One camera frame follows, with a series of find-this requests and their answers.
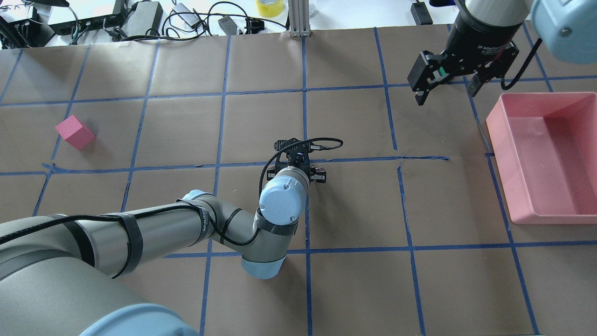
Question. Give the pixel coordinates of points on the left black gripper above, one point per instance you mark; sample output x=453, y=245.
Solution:
x=320, y=175

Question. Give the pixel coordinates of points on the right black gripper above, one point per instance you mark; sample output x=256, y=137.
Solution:
x=480, y=41

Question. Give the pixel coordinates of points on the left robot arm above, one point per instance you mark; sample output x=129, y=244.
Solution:
x=59, y=273

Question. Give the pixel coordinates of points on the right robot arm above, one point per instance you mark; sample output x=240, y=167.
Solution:
x=566, y=27

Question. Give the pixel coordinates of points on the pink plastic bin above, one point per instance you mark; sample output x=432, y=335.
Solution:
x=546, y=150

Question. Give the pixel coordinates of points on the small black adapter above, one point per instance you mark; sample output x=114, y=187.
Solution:
x=229, y=26

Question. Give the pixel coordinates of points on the yellow tape roll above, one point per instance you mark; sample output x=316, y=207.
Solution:
x=269, y=8

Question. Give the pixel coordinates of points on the grey power brick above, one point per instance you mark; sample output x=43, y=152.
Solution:
x=189, y=17

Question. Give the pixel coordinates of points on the black power adapter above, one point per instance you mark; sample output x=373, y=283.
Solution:
x=143, y=19

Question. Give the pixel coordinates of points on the pink cube far left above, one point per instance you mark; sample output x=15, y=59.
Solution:
x=75, y=132

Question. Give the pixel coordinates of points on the aluminium profile post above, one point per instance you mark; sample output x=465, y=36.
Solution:
x=299, y=18

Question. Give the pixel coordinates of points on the black network switch box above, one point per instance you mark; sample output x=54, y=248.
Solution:
x=91, y=14

